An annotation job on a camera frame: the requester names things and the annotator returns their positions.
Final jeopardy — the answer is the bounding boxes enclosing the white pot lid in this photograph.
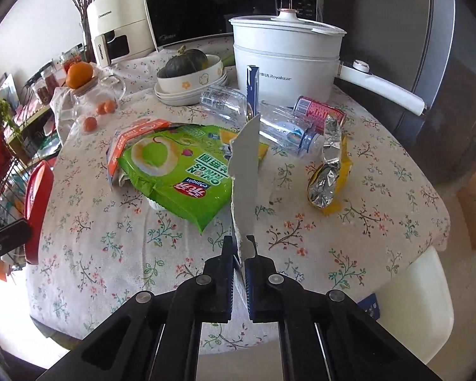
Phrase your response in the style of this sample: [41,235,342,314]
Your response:
[229,8,347,37]

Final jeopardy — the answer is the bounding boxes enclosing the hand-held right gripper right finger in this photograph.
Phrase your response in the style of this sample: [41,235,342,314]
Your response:
[244,236,446,381]

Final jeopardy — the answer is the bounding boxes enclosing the black wire rack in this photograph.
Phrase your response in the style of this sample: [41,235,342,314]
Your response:
[0,158,29,229]

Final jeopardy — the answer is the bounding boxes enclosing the clear plastic bottle with label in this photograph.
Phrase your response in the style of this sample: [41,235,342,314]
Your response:
[258,103,326,157]

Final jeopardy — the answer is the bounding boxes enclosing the large orange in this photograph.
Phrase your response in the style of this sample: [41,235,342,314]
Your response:
[66,62,94,89]

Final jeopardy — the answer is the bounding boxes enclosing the green pumpkin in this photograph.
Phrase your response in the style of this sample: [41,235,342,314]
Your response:
[157,46,209,79]

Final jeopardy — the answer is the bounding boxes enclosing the blue packet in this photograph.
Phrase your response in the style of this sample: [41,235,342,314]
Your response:
[357,294,381,321]

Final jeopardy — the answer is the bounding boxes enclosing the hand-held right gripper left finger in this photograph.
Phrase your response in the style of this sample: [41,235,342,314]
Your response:
[40,236,235,381]

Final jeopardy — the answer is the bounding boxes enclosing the torn white cardboard carton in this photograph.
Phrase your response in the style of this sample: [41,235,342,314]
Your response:
[227,64,262,314]

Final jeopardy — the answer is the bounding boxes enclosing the white electric cooking pot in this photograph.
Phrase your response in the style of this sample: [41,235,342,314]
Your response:
[232,28,427,117]

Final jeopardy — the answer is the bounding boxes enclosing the green snack bag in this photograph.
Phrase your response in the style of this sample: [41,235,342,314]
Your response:
[117,124,270,235]

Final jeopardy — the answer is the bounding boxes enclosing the white plastic chair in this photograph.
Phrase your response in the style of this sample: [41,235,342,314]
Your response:
[375,246,455,364]

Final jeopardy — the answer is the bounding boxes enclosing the black microwave oven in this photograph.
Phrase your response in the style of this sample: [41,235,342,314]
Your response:
[142,0,320,52]

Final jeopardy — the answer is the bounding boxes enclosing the white air fryer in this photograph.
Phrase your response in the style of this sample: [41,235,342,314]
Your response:
[86,0,155,68]

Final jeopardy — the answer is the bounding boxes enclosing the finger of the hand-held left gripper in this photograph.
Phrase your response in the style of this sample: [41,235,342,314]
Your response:
[0,218,32,269]

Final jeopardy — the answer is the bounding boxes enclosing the yellow foil snack bag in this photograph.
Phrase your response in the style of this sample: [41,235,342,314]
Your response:
[306,113,352,214]

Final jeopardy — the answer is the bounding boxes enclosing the orange and white snack bag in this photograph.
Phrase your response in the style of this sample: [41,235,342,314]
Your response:
[106,118,183,189]

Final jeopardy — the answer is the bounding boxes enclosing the white bowl with pumpkin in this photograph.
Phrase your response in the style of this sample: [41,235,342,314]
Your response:
[155,69,228,106]

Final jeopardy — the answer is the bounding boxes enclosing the bare decorative twigs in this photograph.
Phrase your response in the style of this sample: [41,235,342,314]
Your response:
[57,0,109,62]

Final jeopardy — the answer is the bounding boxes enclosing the grey refrigerator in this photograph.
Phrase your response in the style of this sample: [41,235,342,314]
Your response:
[329,0,476,185]

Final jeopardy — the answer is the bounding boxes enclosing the red plastic chair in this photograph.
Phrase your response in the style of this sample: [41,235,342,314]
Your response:
[24,161,54,264]

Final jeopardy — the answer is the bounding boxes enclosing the red drink can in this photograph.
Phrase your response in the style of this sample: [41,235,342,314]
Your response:
[294,96,347,131]

